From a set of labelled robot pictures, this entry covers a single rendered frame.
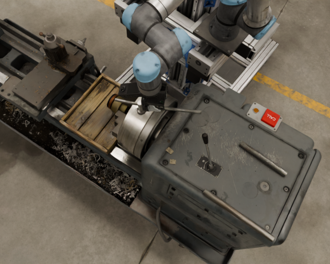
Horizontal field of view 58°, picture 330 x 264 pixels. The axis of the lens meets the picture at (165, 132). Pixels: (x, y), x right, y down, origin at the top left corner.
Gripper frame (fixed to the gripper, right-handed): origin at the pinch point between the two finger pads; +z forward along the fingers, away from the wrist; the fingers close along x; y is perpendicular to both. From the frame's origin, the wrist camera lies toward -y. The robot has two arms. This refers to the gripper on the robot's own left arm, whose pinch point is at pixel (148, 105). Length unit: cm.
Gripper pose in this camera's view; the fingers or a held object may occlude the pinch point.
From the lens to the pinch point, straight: 115.2
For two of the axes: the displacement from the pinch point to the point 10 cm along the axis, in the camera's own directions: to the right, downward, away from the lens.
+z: 0.3, 2.5, 9.7
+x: 2.1, -9.5, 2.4
